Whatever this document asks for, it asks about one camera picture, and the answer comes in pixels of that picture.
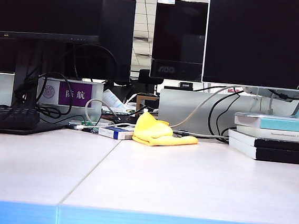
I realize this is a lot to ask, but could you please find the yellow microfibre rag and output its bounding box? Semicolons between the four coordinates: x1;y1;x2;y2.
131;110;201;151

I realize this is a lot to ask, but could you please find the black office chair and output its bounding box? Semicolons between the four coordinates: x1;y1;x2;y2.
137;68;159;95

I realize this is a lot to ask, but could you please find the grey desk partition panel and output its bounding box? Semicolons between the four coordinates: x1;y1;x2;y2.
156;87;299;145

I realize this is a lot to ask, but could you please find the blue and white small box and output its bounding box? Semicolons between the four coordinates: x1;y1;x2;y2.
98;125;135;142

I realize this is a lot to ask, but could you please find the white and blue paper package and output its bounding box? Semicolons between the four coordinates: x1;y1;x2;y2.
101;88;129;111

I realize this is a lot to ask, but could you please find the small black labelled device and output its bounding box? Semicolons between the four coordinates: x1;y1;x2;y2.
178;81;194;90

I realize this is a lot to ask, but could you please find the green circuit board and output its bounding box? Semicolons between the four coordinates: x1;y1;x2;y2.
68;119;100;134

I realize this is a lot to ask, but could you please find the purple and white name sign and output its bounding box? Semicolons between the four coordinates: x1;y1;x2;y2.
35;76;104;111

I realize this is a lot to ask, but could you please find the matte black background monitor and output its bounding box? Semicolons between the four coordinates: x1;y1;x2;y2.
97;0;138;83

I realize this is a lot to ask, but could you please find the glossy black AOC monitor back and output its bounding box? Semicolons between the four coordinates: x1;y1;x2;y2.
149;0;210;83

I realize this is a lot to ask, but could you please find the teal spine book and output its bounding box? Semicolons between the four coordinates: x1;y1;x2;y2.
233;111;299;133

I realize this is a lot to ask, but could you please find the white spine book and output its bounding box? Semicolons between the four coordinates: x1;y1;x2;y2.
235;125;299;143

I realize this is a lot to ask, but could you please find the thin black spine book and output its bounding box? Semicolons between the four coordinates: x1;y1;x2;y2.
227;129;299;152

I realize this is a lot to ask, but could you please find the thick black spine book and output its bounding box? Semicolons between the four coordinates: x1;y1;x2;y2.
226;137;299;164

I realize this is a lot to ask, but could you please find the large black AOC monitor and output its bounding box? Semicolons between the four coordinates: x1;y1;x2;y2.
201;0;299;92

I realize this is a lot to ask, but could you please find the black keyboard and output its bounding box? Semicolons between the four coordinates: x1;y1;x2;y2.
0;104;41;133

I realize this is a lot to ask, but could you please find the black monitor with yellow logo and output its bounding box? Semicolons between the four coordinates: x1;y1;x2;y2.
0;0;105;48

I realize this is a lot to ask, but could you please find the wooden frame box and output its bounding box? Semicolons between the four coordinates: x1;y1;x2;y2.
134;94;160;119

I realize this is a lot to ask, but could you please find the beige monitor cable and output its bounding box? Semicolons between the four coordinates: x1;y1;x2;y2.
169;80;239;134

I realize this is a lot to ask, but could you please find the black arched cable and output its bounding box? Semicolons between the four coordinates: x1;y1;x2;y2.
57;41;120;83

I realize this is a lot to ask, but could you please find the grey cable with ferrite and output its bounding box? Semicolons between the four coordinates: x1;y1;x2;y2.
173;129;230;141

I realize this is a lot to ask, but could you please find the grey looped cable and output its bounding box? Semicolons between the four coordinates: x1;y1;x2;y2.
83;98;119;128

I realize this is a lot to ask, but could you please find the black looped cable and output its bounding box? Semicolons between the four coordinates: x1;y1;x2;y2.
34;70;76;117

